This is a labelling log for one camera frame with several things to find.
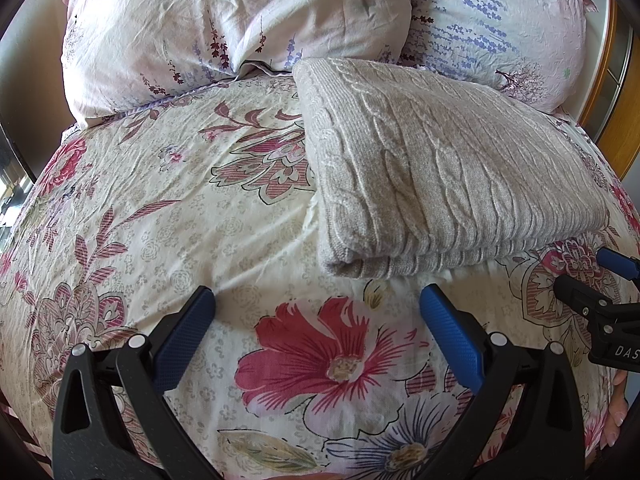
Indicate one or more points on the floral bed sheet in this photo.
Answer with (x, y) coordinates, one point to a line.
(150, 220)

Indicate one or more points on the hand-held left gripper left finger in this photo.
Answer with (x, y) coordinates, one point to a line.
(187, 327)

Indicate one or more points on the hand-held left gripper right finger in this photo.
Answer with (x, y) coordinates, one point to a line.
(450, 332)

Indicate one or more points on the pale pink floral pillow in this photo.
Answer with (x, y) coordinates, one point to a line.
(200, 25)

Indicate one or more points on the black flat screen television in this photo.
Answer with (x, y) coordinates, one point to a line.
(14, 155)

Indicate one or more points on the person's right hand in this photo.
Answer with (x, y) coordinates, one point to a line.
(614, 410)

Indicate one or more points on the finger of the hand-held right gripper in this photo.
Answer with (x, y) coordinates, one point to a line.
(617, 264)
(575, 292)

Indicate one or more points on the wooden door frame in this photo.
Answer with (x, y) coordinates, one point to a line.
(612, 85)

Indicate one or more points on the white pillow with purple flowers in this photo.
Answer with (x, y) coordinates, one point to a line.
(500, 25)

